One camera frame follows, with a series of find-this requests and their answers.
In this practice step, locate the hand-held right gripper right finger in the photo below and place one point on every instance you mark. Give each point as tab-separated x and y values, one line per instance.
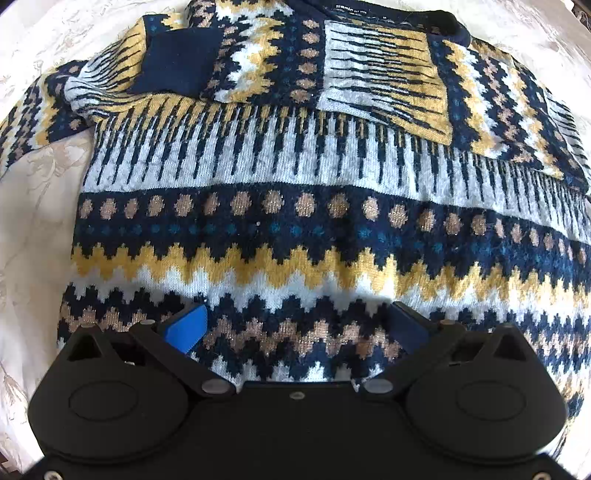
407	328

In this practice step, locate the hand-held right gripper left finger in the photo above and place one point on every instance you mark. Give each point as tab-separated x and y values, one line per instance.
189	325

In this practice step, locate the yellow navy patterned knit sock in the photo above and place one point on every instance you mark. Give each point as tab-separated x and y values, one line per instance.
295	221

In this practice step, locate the white embroidered bedspread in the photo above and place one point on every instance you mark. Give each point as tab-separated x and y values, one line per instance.
37	207

